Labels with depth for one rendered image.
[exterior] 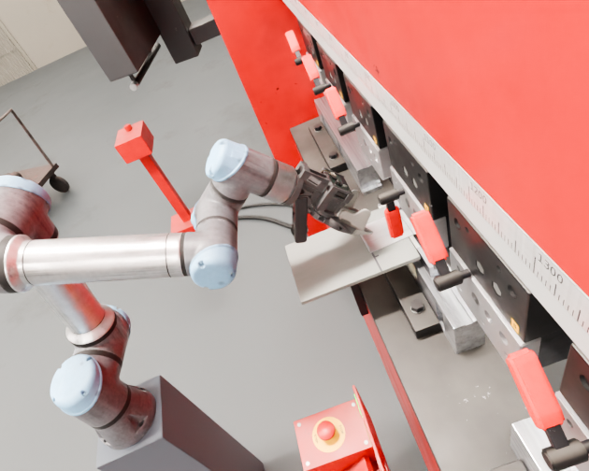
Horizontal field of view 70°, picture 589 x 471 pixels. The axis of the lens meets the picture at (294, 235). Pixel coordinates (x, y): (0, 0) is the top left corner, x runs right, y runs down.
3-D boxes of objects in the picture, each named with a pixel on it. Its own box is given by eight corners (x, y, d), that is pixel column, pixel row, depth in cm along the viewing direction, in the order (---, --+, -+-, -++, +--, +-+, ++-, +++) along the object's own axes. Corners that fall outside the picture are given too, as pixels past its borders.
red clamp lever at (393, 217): (386, 235, 71) (376, 192, 65) (409, 226, 71) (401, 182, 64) (391, 242, 70) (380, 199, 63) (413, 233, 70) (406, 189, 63)
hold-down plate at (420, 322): (367, 245, 109) (366, 236, 107) (387, 236, 108) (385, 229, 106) (417, 339, 86) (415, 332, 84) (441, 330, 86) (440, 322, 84)
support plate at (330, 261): (285, 249, 101) (284, 246, 100) (388, 207, 99) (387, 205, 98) (302, 305, 87) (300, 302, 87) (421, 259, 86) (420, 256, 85)
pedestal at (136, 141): (179, 228, 295) (107, 129, 240) (211, 215, 293) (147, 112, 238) (179, 247, 280) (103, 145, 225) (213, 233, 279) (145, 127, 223)
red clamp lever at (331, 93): (322, 89, 79) (340, 135, 78) (341, 80, 79) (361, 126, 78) (322, 93, 81) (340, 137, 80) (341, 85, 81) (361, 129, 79)
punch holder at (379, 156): (359, 147, 88) (340, 73, 77) (397, 131, 87) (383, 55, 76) (385, 185, 77) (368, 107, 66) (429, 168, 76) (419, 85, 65)
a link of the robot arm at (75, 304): (82, 383, 105) (-72, 222, 68) (97, 333, 116) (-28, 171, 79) (129, 376, 105) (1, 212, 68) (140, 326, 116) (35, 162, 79)
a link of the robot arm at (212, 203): (183, 245, 76) (208, 203, 70) (189, 206, 85) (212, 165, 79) (223, 258, 80) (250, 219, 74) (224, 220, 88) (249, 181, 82)
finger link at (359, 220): (388, 223, 83) (350, 203, 81) (370, 245, 86) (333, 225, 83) (385, 216, 86) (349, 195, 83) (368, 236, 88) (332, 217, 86)
